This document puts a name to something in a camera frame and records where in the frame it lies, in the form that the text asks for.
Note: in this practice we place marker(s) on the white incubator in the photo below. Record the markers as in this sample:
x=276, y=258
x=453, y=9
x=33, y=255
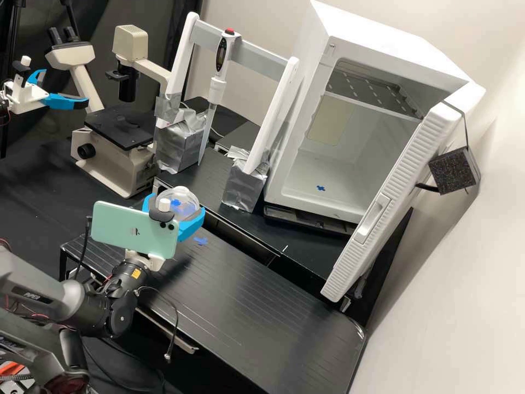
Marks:
x=369, y=49

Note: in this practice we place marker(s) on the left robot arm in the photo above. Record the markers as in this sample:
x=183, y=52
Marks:
x=2, y=106

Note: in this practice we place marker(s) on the cream microscope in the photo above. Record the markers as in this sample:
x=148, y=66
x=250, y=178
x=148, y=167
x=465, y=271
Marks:
x=115, y=160

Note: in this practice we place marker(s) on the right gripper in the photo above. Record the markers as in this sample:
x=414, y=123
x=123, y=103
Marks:
x=145, y=260

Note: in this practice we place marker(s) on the right wrist camera phone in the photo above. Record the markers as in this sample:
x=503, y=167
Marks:
x=123, y=227

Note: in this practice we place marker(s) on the left phone holder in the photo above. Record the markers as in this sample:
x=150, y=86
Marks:
x=26, y=60

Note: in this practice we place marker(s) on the petri dish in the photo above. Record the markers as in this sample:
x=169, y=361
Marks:
x=186, y=197

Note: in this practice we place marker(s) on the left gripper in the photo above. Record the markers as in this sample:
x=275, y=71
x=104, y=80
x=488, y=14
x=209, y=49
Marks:
x=24, y=98

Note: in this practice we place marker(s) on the pipette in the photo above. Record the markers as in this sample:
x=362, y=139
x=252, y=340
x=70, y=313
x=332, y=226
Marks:
x=224, y=53

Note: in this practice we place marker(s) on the white pipette stand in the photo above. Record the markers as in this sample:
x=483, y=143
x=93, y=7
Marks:
x=266, y=119

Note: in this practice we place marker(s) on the black platform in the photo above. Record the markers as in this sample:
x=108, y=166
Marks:
x=242, y=137
x=246, y=312
x=192, y=184
x=229, y=111
x=311, y=258

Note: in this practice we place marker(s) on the incubator door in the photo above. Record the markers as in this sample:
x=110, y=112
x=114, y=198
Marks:
x=393, y=197

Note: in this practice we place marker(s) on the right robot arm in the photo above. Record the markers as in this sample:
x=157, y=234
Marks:
x=61, y=295

